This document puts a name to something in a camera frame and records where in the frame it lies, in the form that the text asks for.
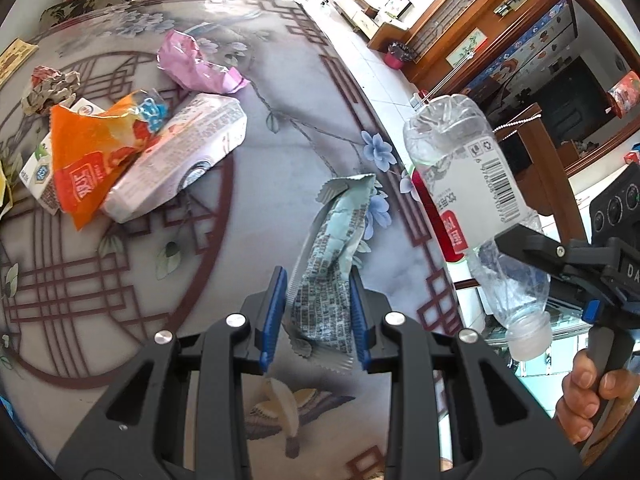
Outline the white bead chain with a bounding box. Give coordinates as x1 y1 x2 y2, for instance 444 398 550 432
492 112 543 136

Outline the floral chair cushion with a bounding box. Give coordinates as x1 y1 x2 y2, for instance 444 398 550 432
39 0 146 28

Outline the person's right hand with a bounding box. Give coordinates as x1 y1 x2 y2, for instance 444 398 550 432
552 347 638 446

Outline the clear plastic bottle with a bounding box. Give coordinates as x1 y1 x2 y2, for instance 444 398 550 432
402 94 553 362

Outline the white green milk carton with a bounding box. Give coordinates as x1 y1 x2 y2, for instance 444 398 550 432
19 99 106 216

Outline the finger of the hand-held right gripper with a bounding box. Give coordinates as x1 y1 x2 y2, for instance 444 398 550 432
494 224 576 273

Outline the short wall scroll picture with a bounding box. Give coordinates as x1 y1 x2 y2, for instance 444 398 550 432
446 29 488 68

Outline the orange snack bag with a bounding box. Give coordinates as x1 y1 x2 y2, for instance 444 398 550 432
49 89 168 231

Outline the yellow patterned box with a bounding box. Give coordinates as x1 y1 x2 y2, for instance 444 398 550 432
0 37 38 83

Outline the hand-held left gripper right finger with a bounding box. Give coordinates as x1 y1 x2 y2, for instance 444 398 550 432
348 267 586 480

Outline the printed paper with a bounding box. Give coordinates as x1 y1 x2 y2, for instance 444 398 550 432
21 65 82 116

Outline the white pink tissue pack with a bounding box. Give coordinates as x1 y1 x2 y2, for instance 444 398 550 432
100 92 248 223

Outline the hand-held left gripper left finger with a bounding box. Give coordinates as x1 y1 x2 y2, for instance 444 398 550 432
52 266 288 480

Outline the blue patterned door curtain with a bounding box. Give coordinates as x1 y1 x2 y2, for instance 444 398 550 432
465 7 573 96

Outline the pink wrapper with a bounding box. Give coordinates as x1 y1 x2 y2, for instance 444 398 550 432
156 30 250 95

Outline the teal snack wrapper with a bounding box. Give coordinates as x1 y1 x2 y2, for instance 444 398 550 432
282 174 377 375

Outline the brown wooden chair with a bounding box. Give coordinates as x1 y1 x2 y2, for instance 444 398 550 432
495 102 588 246

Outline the red hanging ornament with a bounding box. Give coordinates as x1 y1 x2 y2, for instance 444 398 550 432
607 71 640 118

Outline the broom with dustpan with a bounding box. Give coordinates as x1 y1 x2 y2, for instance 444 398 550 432
410 65 463 111

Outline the long television cabinet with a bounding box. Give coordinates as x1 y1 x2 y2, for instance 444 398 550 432
332 0 416 41

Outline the red waste basket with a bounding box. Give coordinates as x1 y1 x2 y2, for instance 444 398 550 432
384 42 416 70

